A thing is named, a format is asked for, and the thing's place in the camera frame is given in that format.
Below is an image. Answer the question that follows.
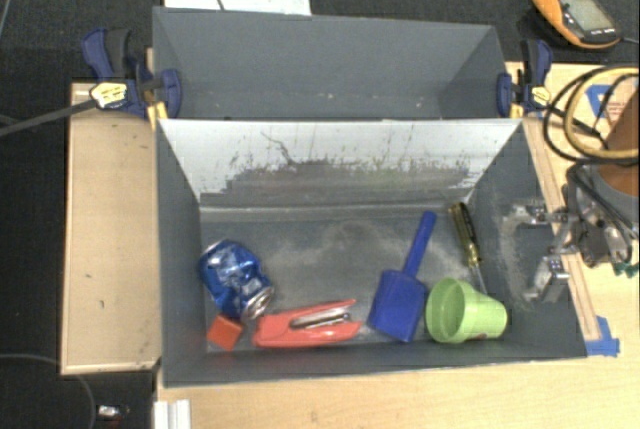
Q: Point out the yellow-handled screwdriver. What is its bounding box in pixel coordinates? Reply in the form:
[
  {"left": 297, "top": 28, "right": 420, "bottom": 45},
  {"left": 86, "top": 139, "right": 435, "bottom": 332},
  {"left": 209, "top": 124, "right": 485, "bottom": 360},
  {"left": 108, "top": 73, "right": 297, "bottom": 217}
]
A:
[{"left": 446, "top": 201, "right": 491, "bottom": 297}]

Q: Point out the grey metal bin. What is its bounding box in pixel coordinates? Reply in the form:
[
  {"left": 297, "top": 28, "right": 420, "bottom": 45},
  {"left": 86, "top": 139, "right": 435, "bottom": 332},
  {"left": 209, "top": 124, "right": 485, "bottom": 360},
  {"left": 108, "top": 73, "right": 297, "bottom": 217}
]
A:
[{"left": 151, "top": 5, "right": 589, "bottom": 389}]

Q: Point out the crushed blue drink can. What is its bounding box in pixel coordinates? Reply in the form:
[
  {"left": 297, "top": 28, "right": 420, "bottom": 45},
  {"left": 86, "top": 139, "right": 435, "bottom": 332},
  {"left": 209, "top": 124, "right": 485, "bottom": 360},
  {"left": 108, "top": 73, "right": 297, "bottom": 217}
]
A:
[{"left": 198, "top": 238, "right": 277, "bottom": 324}]

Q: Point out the green plastic cup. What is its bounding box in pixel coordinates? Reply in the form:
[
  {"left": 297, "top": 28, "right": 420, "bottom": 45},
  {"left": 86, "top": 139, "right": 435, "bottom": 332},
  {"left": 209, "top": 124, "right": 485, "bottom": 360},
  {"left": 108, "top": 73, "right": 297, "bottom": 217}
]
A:
[{"left": 424, "top": 277, "right": 509, "bottom": 345}]

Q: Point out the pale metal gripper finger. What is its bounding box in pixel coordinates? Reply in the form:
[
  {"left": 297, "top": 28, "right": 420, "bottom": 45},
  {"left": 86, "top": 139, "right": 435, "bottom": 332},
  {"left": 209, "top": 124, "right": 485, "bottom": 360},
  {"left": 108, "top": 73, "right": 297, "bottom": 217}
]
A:
[
  {"left": 508, "top": 198, "right": 552, "bottom": 229},
  {"left": 522, "top": 256, "right": 572, "bottom": 304}
]

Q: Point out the blue toy scoop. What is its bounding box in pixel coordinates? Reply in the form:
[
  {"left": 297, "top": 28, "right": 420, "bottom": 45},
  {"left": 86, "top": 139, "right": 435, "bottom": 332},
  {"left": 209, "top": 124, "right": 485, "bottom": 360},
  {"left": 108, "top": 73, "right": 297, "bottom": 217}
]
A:
[{"left": 366, "top": 210, "right": 439, "bottom": 345}]

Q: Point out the small orange-red block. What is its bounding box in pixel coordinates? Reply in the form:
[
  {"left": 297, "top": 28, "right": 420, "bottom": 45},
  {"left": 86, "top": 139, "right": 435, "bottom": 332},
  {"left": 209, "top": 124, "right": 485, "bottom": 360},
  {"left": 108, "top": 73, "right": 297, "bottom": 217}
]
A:
[{"left": 206, "top": 312, "right": 245, "bottom": 353}]

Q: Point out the red stapler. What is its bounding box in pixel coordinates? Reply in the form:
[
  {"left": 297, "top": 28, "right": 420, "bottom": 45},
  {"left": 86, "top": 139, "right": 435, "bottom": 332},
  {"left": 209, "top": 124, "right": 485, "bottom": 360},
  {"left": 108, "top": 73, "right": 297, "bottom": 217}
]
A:
[{"left": 250, "top": 298, "right": 364, "bottom": 350}]

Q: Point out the pale wood board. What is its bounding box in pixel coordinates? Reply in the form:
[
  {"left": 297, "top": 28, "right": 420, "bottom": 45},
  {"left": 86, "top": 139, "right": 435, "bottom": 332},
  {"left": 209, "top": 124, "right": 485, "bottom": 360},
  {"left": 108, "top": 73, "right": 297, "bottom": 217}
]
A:
[{"left": 59, "top": 81, "right": 164, "bottom": 376}]

